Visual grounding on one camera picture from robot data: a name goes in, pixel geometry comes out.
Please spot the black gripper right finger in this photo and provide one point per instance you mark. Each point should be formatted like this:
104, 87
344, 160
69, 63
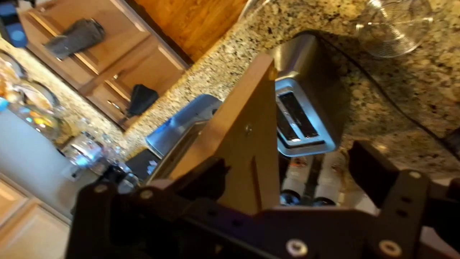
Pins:
397, 211

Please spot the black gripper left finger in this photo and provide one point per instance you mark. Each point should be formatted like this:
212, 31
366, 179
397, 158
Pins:
110, 211

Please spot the wooden cabinet doors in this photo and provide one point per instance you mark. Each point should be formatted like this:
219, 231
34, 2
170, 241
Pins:
144, 63

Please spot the black hanging cloth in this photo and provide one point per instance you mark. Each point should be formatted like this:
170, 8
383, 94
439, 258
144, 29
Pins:
141, 100
77, 38

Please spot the granite countertop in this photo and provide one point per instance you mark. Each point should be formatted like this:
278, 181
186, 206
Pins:
383, 94

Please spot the metal toaster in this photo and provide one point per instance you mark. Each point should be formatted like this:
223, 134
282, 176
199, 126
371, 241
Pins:
187, 120

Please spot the clear glass jar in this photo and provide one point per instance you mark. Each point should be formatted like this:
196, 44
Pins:
11, 73
36, 113

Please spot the stainless steel toaster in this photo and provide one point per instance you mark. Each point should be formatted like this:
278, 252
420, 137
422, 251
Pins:
307, 87

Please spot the clear glass bowl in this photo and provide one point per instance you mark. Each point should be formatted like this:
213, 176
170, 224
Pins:
397, 34

